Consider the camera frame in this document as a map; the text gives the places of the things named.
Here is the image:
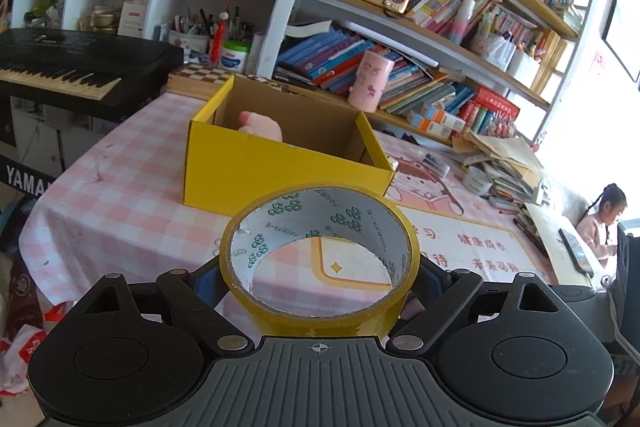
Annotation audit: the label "round metal tin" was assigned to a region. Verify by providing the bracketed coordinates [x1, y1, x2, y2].
[462, 167, 495, 196]

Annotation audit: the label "white jar blue label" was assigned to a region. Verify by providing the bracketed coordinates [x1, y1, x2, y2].
[220, 41, 252, 74]

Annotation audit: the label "stack of orange white cartons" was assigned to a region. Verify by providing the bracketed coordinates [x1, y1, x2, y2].
[407, 104, 467, 134]

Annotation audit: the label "pastel gradient bottle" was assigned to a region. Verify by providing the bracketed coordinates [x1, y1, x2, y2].
[447, 0, 476, 45]

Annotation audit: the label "wooden bookshelf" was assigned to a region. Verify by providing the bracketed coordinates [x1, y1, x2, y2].
[257, 0, 608, 148]

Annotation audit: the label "white pen cup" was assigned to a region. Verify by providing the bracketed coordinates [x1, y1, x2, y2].
[167, 29, 210, 58]

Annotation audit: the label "metal bowls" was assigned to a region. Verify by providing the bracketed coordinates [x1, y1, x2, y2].
[89, 6, 122, 32]

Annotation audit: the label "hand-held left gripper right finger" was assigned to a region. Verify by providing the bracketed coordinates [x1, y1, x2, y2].
[390, 257, 567, 353]

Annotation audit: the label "black tablet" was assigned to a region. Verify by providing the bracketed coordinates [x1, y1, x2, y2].
[559, 227, 596, 278]

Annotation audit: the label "black chair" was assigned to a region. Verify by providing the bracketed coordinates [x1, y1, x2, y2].
[602, 222, 640, 358]

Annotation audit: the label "yellow cardboard box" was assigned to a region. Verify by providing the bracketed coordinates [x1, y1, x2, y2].
[180, 74, 397, 220]

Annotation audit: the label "black electronic keyboard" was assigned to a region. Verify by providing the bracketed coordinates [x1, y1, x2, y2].
[0, 28, 185, 124]

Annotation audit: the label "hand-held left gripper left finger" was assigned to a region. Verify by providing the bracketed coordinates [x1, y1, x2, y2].
[72, 254, 252, 355]

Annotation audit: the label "pink plush toy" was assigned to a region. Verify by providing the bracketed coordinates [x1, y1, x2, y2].
[237, 109, 285, 144]

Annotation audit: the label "white red plastic bag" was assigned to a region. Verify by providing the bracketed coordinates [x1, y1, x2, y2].
[0, 302, 68, 395]

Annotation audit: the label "pile of papers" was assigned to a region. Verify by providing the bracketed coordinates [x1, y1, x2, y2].
[452, 132, 551, 212]

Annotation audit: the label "tall red bottle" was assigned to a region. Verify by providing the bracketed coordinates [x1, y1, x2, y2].
[210, 19, 227, 64]

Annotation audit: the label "dark wall frame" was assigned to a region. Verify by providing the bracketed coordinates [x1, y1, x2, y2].
[601, 0, 640, 84]

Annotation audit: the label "yellow tape roll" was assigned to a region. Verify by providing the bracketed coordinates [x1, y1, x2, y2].
[218, 184, 422, 339]

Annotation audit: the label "pink printed cup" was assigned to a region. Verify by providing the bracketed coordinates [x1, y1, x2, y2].
[347, 51, 396, 112]

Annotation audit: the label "wooden chessboard box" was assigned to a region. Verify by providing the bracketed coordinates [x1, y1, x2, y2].
[166, 62, 236, 100]

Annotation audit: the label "pink checked cloth desktop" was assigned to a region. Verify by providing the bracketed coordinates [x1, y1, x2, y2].
[19, 93, 596, 308]

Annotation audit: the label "dark red bag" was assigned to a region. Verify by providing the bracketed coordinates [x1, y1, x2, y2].
[0, 257, 43, 343]

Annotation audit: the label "beige paper folder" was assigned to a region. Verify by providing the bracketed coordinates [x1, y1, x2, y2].
[515, 202, 596, 285]

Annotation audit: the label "white box red label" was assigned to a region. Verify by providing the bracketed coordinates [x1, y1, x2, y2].
[117, 1, 149, 38]

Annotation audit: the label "white and black tube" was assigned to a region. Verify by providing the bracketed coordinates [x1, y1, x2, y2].
[421, 153, 452, 174]

